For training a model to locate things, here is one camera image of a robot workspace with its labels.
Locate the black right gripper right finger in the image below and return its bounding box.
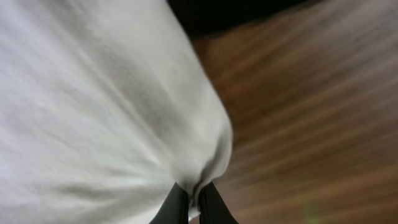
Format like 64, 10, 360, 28
198, 182, 239, 224

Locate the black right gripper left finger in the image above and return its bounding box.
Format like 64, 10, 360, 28
150, 183, 189, 224

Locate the white Puma t-shirt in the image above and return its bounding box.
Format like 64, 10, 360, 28
1, 0, 233, 224

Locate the black t-shirt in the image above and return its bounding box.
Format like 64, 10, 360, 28
166, 0, 318, 40

